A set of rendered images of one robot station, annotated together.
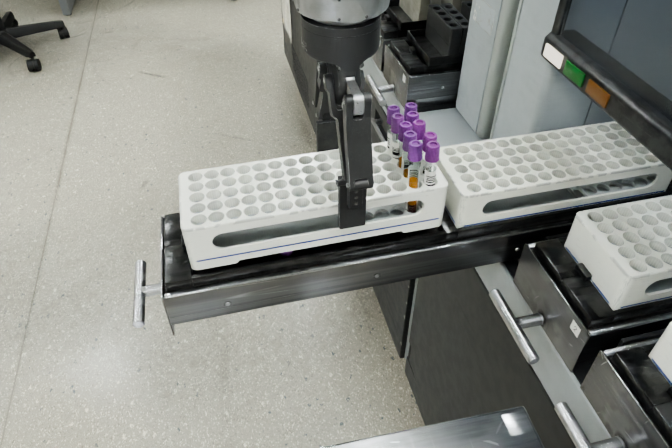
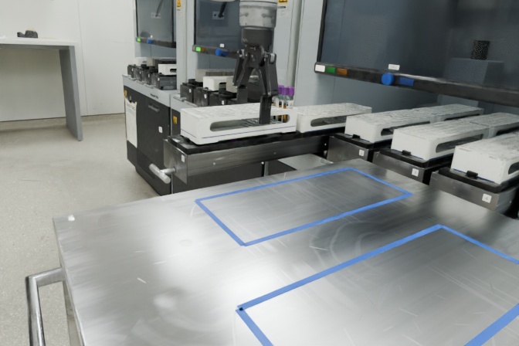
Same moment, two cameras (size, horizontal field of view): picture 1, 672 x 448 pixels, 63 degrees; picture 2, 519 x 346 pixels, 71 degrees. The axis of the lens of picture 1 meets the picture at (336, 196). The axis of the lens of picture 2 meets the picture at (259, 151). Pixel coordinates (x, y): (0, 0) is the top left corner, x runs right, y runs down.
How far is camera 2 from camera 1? 0.55 m
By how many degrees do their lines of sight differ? 30
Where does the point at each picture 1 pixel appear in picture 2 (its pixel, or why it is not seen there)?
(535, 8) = (305, 59)
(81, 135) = not seen: outside the picture
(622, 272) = (371, 124)
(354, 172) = (272, 86)
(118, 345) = (49, 330)
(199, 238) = (205, 123)
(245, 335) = not seen: hidden behind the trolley
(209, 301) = (206, 161)
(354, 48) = (266, 39)
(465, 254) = (306, 144)
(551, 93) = (318, 90)
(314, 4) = (255, 18)
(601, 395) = not seen: hidden behind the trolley
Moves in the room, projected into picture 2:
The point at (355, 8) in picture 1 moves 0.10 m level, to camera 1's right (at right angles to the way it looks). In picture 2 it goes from (269, 21) to (306, 24)
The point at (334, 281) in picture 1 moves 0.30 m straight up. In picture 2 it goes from (258, 154) to (266, 28)
